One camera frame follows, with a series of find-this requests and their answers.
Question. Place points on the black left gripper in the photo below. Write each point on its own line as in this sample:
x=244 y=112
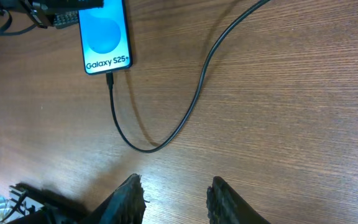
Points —
x=44 y=16

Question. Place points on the blue Galaxy S25+ smartphone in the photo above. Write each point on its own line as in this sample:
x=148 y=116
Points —
x=105 y=41

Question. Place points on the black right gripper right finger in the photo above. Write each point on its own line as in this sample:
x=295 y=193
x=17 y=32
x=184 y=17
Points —
x=226 y=206

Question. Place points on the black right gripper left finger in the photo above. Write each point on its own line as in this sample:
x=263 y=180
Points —
x=126 y=205

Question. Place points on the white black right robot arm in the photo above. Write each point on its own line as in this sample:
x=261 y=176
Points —
x=32 y=206

